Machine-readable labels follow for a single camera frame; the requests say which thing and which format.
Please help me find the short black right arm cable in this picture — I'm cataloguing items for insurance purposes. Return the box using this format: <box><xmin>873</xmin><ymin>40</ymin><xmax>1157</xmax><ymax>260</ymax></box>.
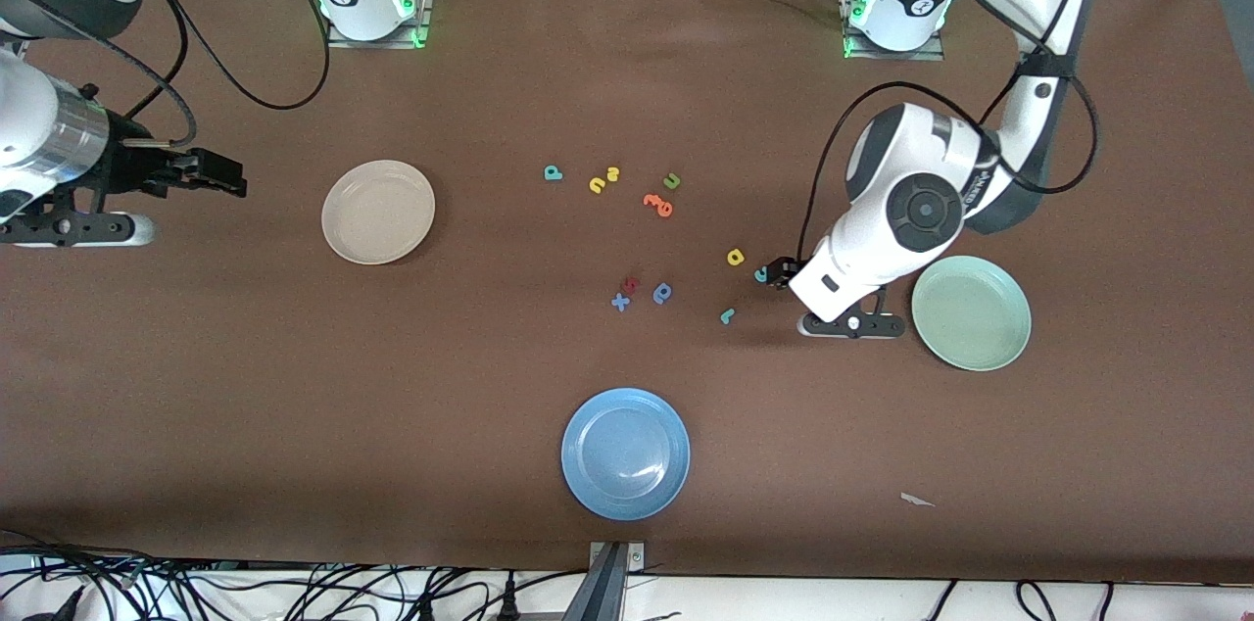
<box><xmin>120</xmin><ymin>0</ymin><xmax>190</xmax><ymax>140</ymax></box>

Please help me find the pale green plate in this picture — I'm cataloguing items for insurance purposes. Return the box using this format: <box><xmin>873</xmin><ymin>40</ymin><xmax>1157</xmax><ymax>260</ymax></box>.
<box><xmin>911</xmin><ymin>255</ymin><xmax>1033</xmax><ymax>372</ymax></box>

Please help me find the blue plate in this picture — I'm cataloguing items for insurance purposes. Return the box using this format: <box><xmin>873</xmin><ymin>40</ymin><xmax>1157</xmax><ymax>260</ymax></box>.
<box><xmin>561</xmin><ymin>388</ymin><xmax>692</xmax><ymax>522</ymax></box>

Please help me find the black cable bundle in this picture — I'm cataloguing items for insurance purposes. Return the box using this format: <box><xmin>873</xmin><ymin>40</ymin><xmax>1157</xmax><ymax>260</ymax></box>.
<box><xmin>0</xmin><ymin>528</ymin><xmax>589</xmax><ymax>621</ymax></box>

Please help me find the grey metal table bracket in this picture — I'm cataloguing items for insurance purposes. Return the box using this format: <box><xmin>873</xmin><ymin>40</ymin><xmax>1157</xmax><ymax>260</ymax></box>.
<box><xmin>560</xmin><ymin>541</ymin><xmax>648</xmax><ymax>621</ymax></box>

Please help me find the looped black cable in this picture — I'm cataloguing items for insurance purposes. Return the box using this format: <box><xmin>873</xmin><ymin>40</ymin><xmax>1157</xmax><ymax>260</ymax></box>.
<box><xmin>1015</xmin><ymin>580</ymin><xmax>1059</xmax><ymax>621</ymax></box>

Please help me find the long black right arm cable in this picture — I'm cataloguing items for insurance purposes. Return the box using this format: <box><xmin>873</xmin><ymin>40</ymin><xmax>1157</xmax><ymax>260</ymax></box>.
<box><xmin>132</xmin><ymin>0</ymin><xmax>331</xmax><ymax>111</ymax></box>

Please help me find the black corrugated conduit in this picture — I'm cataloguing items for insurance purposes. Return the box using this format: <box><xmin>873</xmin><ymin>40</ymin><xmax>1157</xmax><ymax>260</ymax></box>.
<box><xmin>0</xmin><ymin>0</ymin><xmax>199</xmax><ymax>150</ymax></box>

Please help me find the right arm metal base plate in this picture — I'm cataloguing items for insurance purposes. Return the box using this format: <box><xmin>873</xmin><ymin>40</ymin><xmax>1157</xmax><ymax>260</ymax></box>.
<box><xmin>325</xmin><ymin>0</ymin><xmax>437</xmax><ymax>50</ymax></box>

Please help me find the beige brown plate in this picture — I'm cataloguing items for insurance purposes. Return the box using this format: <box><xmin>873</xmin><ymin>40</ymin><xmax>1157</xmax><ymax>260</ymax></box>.
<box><xmin>321</xmin><ymin>160</ymin><xmax>437</xmax><ymax>266</ymax></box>

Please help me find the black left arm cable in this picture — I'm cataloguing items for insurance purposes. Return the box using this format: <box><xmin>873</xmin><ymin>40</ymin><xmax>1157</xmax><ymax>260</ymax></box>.
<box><xmin>796</xmin><ymin>0</ymin><xmax>1100</xmax><ymax>262</ymax></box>

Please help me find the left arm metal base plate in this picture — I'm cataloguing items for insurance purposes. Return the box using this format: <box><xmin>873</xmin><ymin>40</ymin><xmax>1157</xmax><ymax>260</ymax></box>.
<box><xmin>841</xmin><ymin>0</ymin><xmax>947</xmax><ymax>62</ymax></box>

